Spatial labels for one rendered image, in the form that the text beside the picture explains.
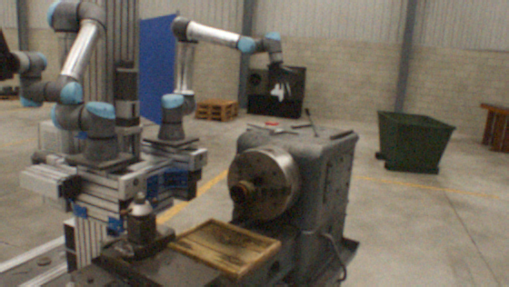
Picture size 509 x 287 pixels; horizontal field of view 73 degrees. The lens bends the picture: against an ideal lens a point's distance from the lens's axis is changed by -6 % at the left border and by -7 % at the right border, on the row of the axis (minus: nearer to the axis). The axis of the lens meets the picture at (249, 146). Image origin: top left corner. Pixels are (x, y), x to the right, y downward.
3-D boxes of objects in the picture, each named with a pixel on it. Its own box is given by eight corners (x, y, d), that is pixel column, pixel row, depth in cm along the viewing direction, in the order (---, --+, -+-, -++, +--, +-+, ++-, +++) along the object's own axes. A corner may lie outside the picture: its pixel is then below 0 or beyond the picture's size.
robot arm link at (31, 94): (44, 109, 121) (42, 77, 119) (14, 107, 122) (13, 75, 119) (56, 106, 129) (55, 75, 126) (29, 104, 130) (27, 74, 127)
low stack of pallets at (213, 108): (210, 113, 1062) (211, 98, 1052) (239, 115, 1042) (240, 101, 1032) (193, 119, 944) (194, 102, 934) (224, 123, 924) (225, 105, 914)
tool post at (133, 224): (144, 232, 122) (143, 204, 120) (159, 239, 118) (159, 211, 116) (126, 239, 116) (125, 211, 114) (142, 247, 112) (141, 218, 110)
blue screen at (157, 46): (101, 113, 958) (100, 22, 904) (130, 112, 1003) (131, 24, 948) (153, 148, 629) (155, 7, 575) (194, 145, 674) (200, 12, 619)
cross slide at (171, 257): (131, 241, 134) (130, 230, 133) (222, 285, 112) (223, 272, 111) (92, 258, 120) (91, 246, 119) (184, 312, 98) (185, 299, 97)
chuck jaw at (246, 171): (252, 179, 162) (241, 154, 164) (261, 175, 159) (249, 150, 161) (237, 185, 153) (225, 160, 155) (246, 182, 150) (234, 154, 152)
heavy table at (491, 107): (473, 138, 952) (479, 102, 929) (489, 141, 939) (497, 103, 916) (491, 151, 802) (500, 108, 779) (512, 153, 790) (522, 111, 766)
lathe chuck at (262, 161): (232, 197, 178) (245, 135, 168) (287, 225, 163) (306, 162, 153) (220, 202, 171) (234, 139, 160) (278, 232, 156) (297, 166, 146)
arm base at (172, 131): (151, 138, 196) (152, 120, 194) (168, 133, 210) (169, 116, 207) (174, 142, 190) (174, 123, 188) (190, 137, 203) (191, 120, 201)
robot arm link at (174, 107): (156, 120, 193) (156, 94, 190) (168, 116, 206) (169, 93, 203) (176, 123, 190) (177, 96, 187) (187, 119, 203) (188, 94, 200)
